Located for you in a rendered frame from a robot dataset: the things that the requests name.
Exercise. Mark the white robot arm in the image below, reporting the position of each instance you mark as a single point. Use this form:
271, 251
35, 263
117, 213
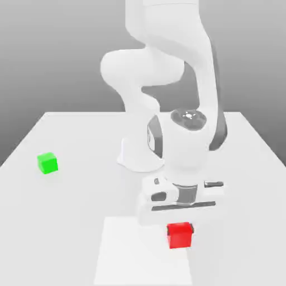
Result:
165, 49

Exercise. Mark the small red cube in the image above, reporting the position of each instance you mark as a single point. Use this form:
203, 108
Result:
179, 235

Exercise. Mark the small green cube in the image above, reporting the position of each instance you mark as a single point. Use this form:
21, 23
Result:
47, 163

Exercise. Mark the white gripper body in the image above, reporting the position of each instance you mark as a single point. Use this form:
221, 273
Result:
185, 213

